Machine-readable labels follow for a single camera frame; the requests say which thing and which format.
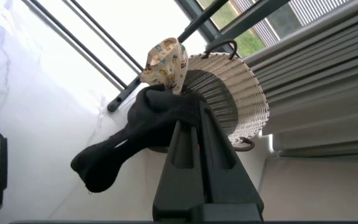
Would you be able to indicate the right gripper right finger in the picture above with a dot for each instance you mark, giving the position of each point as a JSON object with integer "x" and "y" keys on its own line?
{"x": 228, "y": 186}

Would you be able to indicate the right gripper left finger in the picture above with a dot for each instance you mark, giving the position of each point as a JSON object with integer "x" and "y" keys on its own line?
{"x": 179, "y": 186}

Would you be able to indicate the black garment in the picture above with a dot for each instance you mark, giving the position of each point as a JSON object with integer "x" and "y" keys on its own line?
{"x": 135, "y": 130}

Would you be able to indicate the white laundry basket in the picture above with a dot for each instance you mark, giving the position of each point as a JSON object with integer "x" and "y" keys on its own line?
{"x": 244, "y": 93}

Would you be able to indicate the black clothes rack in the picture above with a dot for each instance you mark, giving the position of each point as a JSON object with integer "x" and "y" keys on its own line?
{"x": 197, "y": 22}

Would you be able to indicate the cream printed garment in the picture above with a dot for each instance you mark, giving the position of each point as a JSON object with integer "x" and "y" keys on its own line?
{"x": 166, "y": 65}

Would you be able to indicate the window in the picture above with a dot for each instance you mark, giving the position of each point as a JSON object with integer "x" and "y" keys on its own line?
{"x": 250, "y": 43}

